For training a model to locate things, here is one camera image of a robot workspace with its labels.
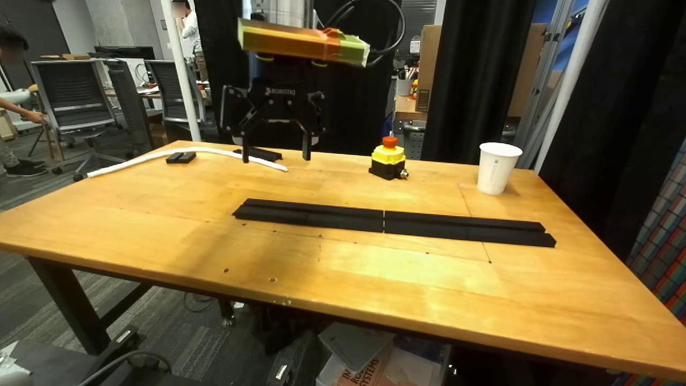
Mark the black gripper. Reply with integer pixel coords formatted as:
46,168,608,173
218,56,330,166

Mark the yellow green wrist box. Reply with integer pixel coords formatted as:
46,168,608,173
236,16,372,70

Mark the wide black curtain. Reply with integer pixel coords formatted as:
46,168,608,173
192,0,402,154

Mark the yellow red emergency stop button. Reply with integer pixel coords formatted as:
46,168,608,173
366,132,412,183

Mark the white slanted pole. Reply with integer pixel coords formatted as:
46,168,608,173
534,0,610,175
157,0,204,144

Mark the grey office chair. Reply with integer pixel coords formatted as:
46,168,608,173
28,57,131,177
102,57,157,156
144,57,205,144

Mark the person in white shirt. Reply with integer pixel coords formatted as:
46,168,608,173
169,0,204,62

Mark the white curved plastic tube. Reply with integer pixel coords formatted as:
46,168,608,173
73,144,289,183

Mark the brown cardboard box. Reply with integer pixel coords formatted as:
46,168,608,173
416,22,445,120

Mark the narrow black curtain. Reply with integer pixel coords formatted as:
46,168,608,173
420,0,539,166

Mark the grey flat box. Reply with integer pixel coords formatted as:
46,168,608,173
316,322,397,372

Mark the black bag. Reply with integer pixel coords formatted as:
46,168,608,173
263,327,333,386

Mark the white paper cup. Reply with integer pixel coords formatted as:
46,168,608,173
476,140,524,197

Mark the black table leg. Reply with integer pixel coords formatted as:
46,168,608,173
26,256,157,357

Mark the person with dark hair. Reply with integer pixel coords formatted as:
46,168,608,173
0,26,50,175

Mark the black seat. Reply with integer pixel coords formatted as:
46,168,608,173
0,334,173,386

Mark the black curtain beside patterned backdrop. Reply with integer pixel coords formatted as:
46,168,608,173
538,0,686,264

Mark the multicoloured patterned backdrop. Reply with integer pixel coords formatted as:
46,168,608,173
630,138,686,320

